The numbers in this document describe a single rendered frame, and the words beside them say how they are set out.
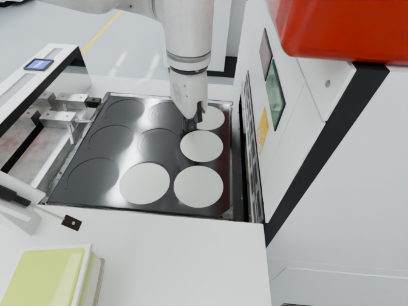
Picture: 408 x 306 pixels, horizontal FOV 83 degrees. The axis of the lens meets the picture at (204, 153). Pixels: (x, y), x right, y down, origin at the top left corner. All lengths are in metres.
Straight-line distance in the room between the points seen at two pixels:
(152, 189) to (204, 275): 0.21
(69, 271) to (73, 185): 0.26
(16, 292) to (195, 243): 0.20
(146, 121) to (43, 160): 0.25
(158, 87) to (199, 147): 0.40
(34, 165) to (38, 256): 0.34
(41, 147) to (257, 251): 0.53
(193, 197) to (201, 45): 0.28
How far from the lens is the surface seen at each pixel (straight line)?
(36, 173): 0.61
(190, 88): 0.45
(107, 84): 0.94
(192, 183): 0.47
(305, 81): 0.27
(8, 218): 0.38
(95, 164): 0.55
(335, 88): 0.21
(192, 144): 0.54
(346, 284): 0.71
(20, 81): 0.78
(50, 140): 0.67
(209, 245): 0.35
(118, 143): 0.57
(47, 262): 0.31
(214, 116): 0.62
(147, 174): 0.50
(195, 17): 0.41
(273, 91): 0.37
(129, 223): 0.37
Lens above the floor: 1.29
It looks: 49 degrees down
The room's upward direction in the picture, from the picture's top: 3 degrees clockwise
